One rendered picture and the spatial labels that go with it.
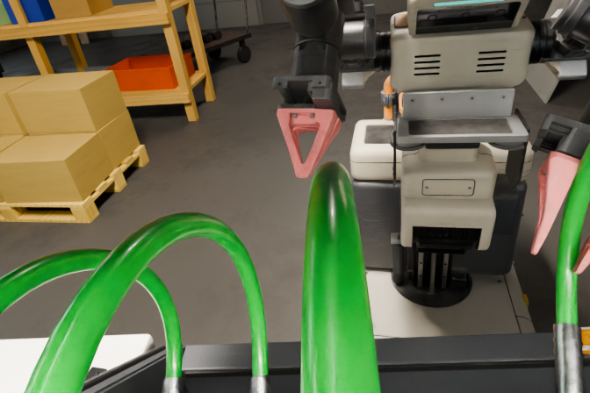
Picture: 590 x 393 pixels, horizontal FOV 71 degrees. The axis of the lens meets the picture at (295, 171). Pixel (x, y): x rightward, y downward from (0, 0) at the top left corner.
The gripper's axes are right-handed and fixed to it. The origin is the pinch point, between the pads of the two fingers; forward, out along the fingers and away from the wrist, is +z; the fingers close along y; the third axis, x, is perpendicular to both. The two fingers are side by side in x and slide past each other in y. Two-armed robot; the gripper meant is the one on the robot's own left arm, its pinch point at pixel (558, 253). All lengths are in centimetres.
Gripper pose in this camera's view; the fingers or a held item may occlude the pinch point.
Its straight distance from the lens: 38.3
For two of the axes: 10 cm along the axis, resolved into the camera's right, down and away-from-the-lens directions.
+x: 3.9, 2.3, 8.9
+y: 7.9, 4.0, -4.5
